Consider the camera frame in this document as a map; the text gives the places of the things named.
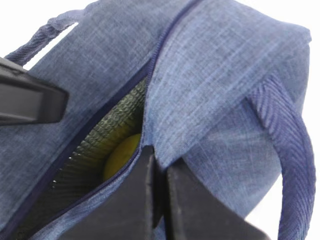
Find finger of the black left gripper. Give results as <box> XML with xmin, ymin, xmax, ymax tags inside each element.
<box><xmin>0</xmin><ymin>58</ymin><xmax>69</xmax><ymax>126</ymax></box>

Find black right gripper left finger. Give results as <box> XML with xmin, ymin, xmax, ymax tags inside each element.
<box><xmin>60</xmin><ymin>146</ymin><xmax>162</xmax><ymax>240</ymax></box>

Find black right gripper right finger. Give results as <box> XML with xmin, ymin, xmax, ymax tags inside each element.
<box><xmin>165</xmin><ymin>166</ymin><xmax>269</xmax><ymax>240</ymax></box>

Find yellow lemon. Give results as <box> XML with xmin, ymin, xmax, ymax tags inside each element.
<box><xmin>102</xmin><ymin>133</ymin><xmax>141</xmax><ymax>182</ymax></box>

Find navy blue lunch bag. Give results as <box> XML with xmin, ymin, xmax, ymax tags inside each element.
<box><xmin>0</xmin><ymin>0</ymin><xmax>316</xmax><ymax>240</ymax></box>

